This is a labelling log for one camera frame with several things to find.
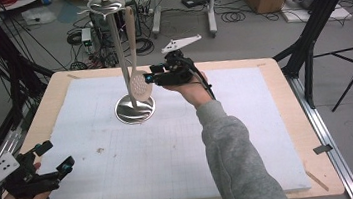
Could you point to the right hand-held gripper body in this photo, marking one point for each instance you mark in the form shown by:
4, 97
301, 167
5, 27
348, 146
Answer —
175, 74

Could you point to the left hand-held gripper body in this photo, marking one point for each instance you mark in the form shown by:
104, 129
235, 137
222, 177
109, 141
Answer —
23, 184

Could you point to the beige slotted spoon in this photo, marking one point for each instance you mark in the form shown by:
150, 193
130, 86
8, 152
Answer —
140, 83

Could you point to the metal utensil stand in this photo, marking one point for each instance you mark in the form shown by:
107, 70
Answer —
123, 62

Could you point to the person's right hand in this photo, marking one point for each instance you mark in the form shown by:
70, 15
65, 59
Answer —
194, 92

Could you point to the black computer tower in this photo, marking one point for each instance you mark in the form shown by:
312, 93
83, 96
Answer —
136, 27

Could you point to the white stand leg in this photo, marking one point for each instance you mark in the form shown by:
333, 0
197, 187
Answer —
156, 14
211, 15

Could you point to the white power unit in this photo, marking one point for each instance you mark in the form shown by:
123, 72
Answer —
86, 39

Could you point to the white grid mat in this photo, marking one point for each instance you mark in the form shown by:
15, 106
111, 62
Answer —
259, 103

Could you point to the white flat board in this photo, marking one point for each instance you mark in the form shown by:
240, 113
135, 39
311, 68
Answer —
322, 15

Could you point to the black tape piece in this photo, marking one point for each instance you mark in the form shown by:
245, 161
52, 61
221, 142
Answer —
323, 149

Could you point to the thin wooden stick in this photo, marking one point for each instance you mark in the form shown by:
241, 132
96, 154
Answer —
318, 181

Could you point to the black metal frame post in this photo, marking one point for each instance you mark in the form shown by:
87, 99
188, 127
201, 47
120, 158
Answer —
10, 74
317, 16

